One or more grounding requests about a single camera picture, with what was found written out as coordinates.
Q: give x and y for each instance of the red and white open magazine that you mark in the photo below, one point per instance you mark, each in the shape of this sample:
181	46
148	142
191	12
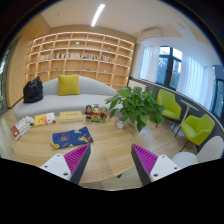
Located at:
21	127

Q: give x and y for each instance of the lime green chair far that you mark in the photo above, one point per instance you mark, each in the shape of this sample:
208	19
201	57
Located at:
172	109

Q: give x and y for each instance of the wooden wall bookshelf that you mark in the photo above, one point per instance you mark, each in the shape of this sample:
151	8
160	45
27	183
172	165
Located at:
98	56

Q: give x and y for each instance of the yellow cushion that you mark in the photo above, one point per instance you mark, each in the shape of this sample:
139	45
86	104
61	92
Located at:
68	85

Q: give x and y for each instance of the black framed window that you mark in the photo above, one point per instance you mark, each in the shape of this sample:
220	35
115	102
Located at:
169	67

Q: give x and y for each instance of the yellow flat box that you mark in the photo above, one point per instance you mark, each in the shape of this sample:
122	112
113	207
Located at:
71	116

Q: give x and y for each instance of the white chair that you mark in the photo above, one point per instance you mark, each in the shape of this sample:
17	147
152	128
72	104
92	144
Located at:
212	150

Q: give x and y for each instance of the grey curved sofa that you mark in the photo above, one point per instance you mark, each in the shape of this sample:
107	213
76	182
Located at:
91	92

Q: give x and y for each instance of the white sheer curtain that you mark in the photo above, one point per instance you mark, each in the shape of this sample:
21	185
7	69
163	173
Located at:
149	65
196	81

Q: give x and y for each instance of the white air conditioner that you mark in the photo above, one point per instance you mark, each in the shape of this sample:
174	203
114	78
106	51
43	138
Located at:
149	34

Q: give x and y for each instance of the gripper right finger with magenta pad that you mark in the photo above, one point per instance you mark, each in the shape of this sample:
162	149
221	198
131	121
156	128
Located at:
151	167

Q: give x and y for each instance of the colourful doll figurines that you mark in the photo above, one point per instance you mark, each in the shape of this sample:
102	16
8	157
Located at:
96	113

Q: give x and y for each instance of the small white plant pot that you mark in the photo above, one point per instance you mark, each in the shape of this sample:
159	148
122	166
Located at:
119	124

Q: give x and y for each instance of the small round side table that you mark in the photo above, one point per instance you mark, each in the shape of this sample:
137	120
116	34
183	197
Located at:
189	106

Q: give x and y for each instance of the white ceiling light strip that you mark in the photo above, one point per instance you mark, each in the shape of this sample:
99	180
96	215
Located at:
97	14

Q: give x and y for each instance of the white sheer curtain right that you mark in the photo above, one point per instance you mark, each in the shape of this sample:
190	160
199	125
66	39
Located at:
196	81

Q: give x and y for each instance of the yellow and white book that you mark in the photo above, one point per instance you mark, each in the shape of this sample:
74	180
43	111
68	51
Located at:
44	119

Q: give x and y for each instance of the lime green chair near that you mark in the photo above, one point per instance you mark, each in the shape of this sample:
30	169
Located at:
197	129

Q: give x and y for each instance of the white sheer curtain left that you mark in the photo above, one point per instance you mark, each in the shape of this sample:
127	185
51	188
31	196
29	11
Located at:
149	65

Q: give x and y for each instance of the black backpack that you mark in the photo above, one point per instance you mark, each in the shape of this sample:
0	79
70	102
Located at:
33	91

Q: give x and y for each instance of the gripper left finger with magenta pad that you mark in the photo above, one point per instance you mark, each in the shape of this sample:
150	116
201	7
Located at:
69	166

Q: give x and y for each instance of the green potted plant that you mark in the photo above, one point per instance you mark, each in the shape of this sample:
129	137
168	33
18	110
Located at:
136	105

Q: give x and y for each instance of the lime green chair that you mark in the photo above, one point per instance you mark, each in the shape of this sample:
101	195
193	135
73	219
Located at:
172	109
197	129

